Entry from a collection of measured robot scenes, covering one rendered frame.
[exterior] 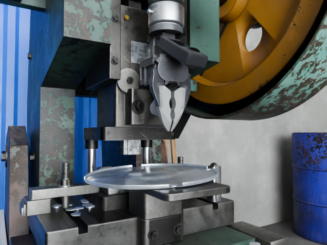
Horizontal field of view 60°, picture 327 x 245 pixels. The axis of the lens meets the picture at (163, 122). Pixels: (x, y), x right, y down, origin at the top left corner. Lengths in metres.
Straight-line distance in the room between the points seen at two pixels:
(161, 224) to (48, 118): 0.45
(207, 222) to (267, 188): 2.26
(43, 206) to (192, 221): 0.33
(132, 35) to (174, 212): 0.41
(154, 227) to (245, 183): 2.17
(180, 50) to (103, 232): 0.37
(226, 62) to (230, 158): 1.65
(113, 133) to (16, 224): 0.41
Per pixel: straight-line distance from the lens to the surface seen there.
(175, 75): 0.57
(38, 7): 0.85
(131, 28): 0.70
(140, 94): 0.64
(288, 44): 0.81
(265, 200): 2.95
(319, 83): 0.86
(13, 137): 0.98
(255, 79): 0.85
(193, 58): 0.50
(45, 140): 0.86
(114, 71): 0.61
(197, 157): 2.33
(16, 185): 0.92
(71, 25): 0.60
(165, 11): 0.59
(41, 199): 0.68
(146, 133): 0.68
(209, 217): 0.72
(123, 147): 0.72
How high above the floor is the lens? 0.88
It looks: 2 degrees up
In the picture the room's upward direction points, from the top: straight up
